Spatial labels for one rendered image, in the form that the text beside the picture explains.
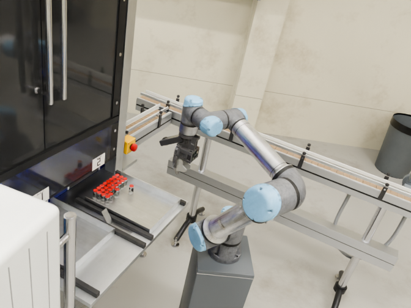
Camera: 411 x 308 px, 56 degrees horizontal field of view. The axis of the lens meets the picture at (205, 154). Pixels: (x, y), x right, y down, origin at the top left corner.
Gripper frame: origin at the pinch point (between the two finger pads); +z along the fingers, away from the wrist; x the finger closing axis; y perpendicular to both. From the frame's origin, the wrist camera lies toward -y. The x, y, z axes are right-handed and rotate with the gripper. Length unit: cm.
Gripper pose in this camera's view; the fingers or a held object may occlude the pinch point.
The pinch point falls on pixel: (176, 171)
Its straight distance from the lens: 167.8
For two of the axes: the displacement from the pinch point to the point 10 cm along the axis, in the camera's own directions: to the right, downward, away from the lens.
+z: -1.8, 8.5, 5.0
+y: 8.8, 3.6, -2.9
